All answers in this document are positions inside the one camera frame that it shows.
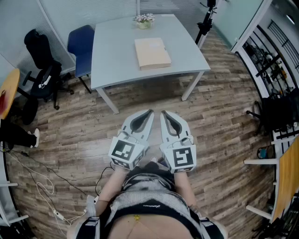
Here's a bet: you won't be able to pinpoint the black floor cable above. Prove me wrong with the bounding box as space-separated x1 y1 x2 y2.
0 148 87 197

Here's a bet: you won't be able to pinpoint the white floor cable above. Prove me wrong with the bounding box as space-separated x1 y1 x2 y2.
8 151 87 226

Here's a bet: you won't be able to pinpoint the teal object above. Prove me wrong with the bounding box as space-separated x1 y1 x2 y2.
256 147 270 160

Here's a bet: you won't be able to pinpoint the white furniture frame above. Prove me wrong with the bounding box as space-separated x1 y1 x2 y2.
0 149 30 227

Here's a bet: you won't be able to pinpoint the person's left forearm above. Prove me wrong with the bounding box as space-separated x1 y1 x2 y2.
95 166 131 212

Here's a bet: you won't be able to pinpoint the round wooden table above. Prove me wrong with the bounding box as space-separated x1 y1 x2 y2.
0 68 39 126

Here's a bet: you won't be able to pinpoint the black office chair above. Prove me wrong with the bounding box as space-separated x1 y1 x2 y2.
17 28 75 111

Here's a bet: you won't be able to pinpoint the black swivel chair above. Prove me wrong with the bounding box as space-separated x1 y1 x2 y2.
246 88 299 138

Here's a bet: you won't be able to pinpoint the person's right forearm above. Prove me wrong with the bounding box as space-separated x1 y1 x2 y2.
173 172 199 209

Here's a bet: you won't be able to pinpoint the white shelf rack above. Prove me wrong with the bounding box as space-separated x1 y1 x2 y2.
230 0 299 100

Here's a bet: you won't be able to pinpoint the wooden table with white frame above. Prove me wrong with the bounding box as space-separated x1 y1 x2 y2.
243 134 299 223

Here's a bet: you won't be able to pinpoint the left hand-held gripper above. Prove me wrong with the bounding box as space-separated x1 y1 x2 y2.
108 109 155 171

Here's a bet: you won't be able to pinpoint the grey square table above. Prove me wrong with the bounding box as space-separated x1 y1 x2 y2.
90 14 212 115

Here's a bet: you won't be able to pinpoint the thin black cable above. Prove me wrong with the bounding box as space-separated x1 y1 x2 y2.
95 162 115 197

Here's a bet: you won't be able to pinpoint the blue chair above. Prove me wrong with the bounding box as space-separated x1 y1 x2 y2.
67 24 95 94

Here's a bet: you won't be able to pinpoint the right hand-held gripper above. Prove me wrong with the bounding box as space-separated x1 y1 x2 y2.
159 110 197 174

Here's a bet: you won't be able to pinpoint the person's torso in striped top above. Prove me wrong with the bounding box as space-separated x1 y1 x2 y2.
66 161 229 239

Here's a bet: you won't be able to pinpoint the potted pink flowers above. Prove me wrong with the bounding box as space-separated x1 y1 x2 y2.
133 13 156 30

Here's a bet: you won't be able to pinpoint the black tripod stand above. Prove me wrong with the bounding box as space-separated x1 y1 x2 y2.
194 0 218 46

